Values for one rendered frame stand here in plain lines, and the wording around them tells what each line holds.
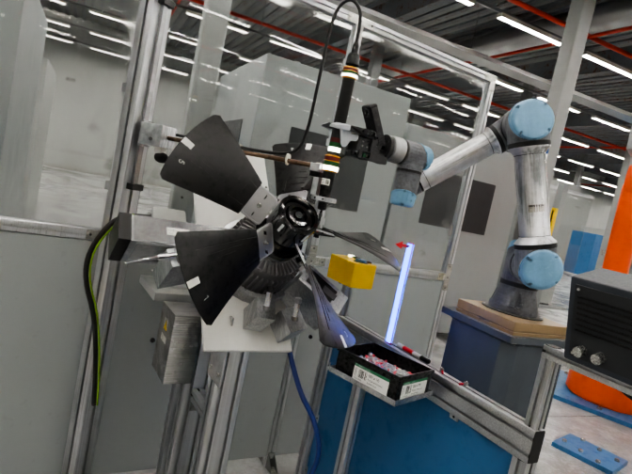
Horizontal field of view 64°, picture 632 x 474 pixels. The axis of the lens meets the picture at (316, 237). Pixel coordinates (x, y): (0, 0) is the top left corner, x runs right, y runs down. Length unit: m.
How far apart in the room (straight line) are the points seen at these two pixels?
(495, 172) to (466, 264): 1.03
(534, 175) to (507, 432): 0.69
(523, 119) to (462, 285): 4.29
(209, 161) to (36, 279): 0.86
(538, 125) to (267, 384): 1.54
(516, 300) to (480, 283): 4.19
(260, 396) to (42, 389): 0.87
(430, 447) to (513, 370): 0.33
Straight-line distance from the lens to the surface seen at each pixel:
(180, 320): 1.60
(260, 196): 1.35
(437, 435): 1.55
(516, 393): 1.68
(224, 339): 1.39
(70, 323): 2.02
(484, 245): 5.81
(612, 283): 1.18
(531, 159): 1.56
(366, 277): 1.81
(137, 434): 2.26
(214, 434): 1.59
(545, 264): 1.55
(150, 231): 1.31
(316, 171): 1.40
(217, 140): 1.37
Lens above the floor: 1.30
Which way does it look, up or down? 5 degrees down
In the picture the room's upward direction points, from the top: 12 degrees clockwise
